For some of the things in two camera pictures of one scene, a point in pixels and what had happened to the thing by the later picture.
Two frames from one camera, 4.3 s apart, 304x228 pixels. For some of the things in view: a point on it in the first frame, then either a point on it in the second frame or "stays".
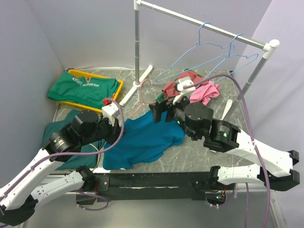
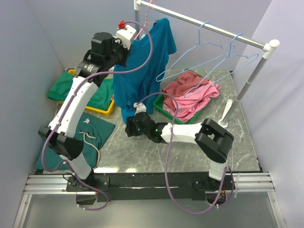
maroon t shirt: [169, 90] stays
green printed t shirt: [88, 91] stays
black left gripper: [114, 132] -> [126, 52]
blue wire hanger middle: [198, 41] stays
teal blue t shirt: [143, 140] -> [138, 82]
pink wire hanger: [142, 103] -> [146, 22]
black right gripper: [161, 106] -> [130, 123]
